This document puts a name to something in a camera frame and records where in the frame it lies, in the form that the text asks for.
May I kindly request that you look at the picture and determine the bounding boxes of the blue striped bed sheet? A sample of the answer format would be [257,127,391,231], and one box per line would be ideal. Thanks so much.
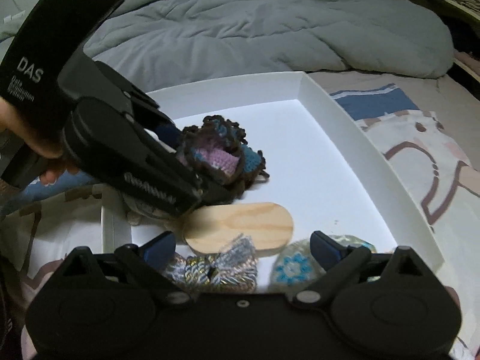
[329,83,418,120]

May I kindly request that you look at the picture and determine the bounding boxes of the oval wooden box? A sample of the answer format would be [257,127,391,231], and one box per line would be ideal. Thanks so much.
[183,202,294,254]

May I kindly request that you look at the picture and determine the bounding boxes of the person left hand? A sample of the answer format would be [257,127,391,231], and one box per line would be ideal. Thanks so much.
[1,98,80,185]

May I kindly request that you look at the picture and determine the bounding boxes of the dark purple blue crochet piece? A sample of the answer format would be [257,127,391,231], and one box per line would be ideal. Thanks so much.
[176,115,269,198]

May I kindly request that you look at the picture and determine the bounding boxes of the gold grey braided rope bundle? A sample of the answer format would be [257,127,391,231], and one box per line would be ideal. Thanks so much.
[160,233,260,294]

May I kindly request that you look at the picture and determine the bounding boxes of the cartoon cat print blanket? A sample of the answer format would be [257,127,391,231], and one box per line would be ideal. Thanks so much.
[0,109,480,360]

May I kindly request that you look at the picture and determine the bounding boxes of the white shallow cardboard box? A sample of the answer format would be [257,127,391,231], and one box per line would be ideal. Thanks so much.
[100,70,444,293]

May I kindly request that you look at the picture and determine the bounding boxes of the grey quilted duvet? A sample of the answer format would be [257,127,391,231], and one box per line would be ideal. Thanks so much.
[84,0,454,92]

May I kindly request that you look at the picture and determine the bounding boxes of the floral brocade drawstring pouch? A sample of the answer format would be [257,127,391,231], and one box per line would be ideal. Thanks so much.
[270,234,377,295]

